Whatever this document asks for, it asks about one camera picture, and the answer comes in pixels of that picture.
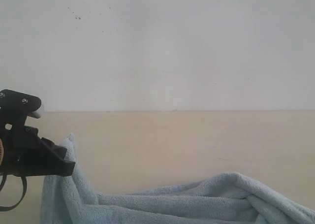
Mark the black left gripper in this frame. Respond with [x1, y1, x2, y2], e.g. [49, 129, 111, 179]
[2, 126, 76, 177]

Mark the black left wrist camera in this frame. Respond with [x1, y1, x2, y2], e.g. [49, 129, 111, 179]
[0, 89, 44, 132]

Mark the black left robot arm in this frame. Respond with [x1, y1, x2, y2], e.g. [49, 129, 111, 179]
[0, 126, 75, 177]

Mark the light blue fluffy towel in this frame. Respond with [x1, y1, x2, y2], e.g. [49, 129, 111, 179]
[40, 132, 315, 224]

